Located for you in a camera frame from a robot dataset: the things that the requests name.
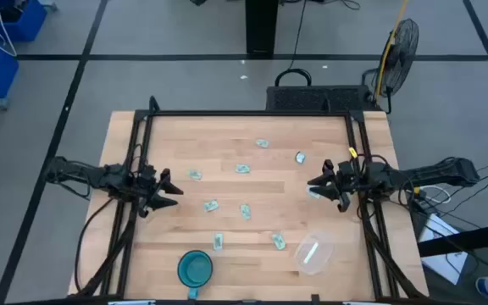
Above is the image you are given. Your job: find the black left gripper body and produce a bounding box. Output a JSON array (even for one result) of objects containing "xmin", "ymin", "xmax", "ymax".
[{"xmin": 130, "ymin": 164, "xmax": 163, "ymax": 218}]

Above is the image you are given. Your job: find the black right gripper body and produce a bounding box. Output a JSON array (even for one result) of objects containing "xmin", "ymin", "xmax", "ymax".
[{"xmin": 335, "ymin": 160, "xmax": 366, "ymax": 213}]

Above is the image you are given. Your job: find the clear plastic container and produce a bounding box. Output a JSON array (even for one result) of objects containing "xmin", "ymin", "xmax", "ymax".
[{"xmin": 293, "ymin": 230, "xmax": 336, "ymax": 276}]

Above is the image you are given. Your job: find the teal plastic cup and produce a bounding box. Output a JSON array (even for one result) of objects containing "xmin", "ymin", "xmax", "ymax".
[{"xmin": 176, "ymin": 249, "xmax": 214, "ymax": 300}]

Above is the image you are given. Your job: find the black perforated computer case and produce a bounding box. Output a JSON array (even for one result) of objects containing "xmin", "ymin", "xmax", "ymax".
[{"xmin": 265, "ymin": 84, "xmax": 383, "ymax": 113}]

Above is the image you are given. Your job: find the white paper sheet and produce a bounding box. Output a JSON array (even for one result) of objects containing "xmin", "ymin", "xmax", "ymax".
[{"xmin": 419, "ymin": 213, "xmax": 469, "ymax": 286}]

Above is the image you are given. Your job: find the black beam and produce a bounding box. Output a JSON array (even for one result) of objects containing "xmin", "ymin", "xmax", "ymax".
[{"xmin": 417, "ymin": 219, "xmax": 488, "ymax": 258}]

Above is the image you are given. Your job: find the black floor fan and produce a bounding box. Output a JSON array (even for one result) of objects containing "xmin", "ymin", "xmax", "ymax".
[{"xmin": 362, "ymin": 18, "xmax": 421, "ymax": 115}]

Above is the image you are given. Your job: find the black upright column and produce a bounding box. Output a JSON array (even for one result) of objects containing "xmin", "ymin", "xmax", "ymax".
[{"xmin": 245, "ymin": 0, "xmax": 280, "ymax": 55}]

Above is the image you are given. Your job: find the black left arm base cable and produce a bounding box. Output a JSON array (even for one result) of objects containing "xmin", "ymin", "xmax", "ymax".
[{"xmin": 74, "ymin": 197, "xmax": 116, "ymax": 293}]

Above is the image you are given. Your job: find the white coiled cable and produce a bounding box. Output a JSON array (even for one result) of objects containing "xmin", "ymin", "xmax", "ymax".
[{"xmin": 417, "ymin": 185, "xmax": 452, "ymax": 205}]

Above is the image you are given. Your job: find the black aluminium table frame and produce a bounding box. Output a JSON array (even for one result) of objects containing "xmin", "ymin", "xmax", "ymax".
[{"xmin": 68, "ymin": 96, "xmax": 430, "ymax": 304}]

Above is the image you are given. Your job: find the black cable loop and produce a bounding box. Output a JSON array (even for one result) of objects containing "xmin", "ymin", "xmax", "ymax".
[{"xmin": 274, "ymin": 68, "xmax": 313, "ymax": 88}]

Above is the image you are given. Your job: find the yellow hanging cable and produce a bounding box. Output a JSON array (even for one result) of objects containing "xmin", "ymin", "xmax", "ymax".
[{"xmin": 374, "ymin": 0, "xmax": 410, "ymax": 101}]

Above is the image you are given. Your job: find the black floor cable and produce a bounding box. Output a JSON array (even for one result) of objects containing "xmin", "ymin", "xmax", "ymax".
[{"xmin": 288, "ymin": 0, "xmax": 308, "ymax": 71}]

